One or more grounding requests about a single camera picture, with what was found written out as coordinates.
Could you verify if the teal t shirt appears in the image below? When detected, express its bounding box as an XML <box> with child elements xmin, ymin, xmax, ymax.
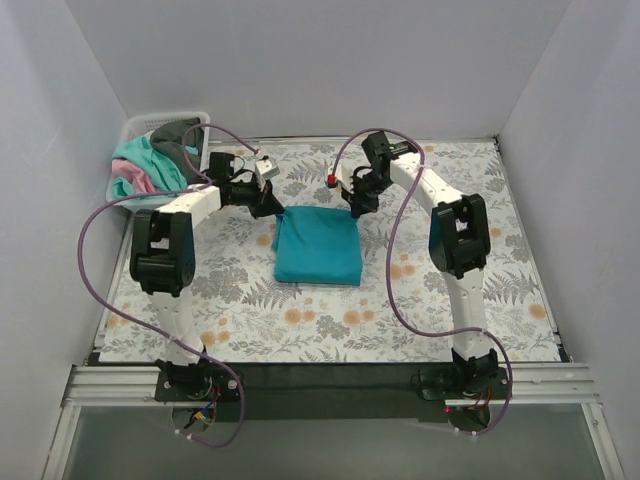
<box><xmin>272</xmin><ymin>206</ymin><xmax>363</xmax><ymax>287</ymax></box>

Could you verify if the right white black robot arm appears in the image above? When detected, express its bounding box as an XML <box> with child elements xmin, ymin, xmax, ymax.
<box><xmin>332</xmin><ymin>128</ymin><xmax>508</xmax><ymax>398</ymax></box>

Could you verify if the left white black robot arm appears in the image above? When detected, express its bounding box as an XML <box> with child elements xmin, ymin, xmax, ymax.
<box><xmin>129</xmin><ymin>153</ymin><xmax>284</xmax><ymax>400</ymax></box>

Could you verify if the mint green shirt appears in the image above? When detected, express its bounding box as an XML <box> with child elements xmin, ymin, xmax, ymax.
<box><xmin>112</xmin><ymin>136</ymin><xmax>187</xmax><ymax>193</ymax></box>

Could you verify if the dark grey shirt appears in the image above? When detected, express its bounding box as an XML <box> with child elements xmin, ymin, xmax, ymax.
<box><xmin>150</xmin><ymin>117</ymin><xmax>204</xmax><ymax>184</ymax></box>

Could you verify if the pink shirt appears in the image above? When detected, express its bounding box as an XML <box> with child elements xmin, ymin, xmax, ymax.
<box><xmin>111</xmin><ymin>158</ymin><xmax>157</xmax><ymax>198</ymax></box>

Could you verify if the white plastic laundry basket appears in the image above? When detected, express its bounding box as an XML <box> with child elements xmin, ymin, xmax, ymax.
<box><xmin>106</xmin><ymin>111</ymin><xmax>210</xmax><ymax>212</ymax></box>

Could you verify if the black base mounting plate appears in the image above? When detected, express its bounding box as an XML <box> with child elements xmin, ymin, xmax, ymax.
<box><xmin>154</xmin><ymin>363</ymin><xmax>507</xmax><ymax>423</ymax></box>

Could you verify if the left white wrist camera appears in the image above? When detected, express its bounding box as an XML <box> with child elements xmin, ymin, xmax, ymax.
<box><xmin>254</xmin><ymin>155</ymin><xmax>280</xmax><ymax>188</ymax></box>

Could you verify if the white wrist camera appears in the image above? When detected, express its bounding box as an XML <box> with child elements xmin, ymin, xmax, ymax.
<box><xmin>326</xmin><ymin>164</ymin><xmax>354</xmax><ymax>194</ymax></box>
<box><xmin>254</xmin><ymin>155</ymin><xmax>280</xmax><ymax>188</ymax></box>

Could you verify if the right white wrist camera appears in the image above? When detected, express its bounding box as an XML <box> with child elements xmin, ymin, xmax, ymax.
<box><xmin>326</xmin><ymin>164</ymin><xmax>354</xmax><ymax>194</ymax></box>

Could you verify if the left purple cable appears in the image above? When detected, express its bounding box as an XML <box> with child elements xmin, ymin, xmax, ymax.
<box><xmin>77</xmin><ymin>121</ymin><xmax>264</xmax><ymax>448</ymax></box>

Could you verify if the purple cable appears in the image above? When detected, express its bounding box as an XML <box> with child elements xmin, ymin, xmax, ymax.
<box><xmin>77</xmin><ymin>121</ymin><xmax>264</xmax><ymax>448</ymax></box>
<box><xmin>329</xmin><ymin>126</ymin><xmax>514</xmax><ymax>436</ymax></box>

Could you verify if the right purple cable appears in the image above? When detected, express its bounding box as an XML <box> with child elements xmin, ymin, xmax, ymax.
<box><xmin>329</xmin><ymin>126</ymin><xmax>514</xmax><ymax>436</ymax></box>

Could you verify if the aluminium frame rail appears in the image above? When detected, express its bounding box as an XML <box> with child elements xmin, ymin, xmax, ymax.
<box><xmin>63</xmin><ymin>363</ymin><xmax>601</xmax><ymax>406</ymax></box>

